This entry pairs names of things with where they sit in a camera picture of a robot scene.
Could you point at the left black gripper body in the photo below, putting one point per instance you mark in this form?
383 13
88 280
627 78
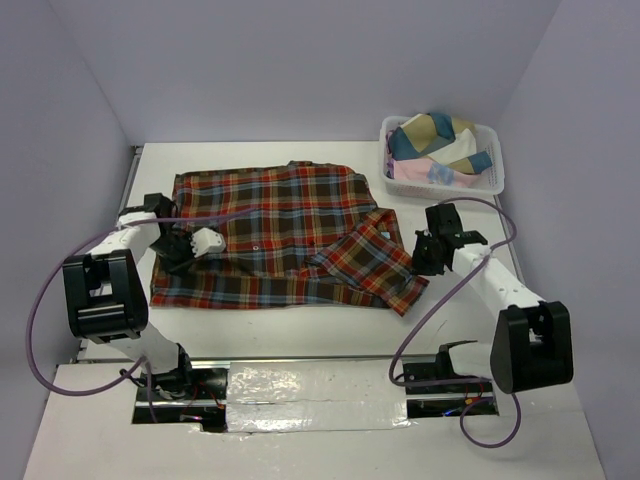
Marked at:
174 251

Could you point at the red brown plaid shirt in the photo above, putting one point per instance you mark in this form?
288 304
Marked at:
297 234

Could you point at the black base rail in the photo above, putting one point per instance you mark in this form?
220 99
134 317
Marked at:
204 406

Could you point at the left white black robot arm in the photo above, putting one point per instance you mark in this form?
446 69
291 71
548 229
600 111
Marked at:
105 297

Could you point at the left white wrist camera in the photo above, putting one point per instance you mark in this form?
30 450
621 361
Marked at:
206 241

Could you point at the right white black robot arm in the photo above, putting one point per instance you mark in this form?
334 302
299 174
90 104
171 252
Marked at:
531 346

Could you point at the silver foil cover plate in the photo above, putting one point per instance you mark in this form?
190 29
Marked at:
313 396

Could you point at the white plastic basket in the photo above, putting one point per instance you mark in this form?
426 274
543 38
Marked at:
489 183

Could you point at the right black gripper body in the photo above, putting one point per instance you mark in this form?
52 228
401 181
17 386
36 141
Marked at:
423 260

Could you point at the blue beige checked cloth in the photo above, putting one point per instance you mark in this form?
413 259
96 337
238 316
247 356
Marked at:
447 140

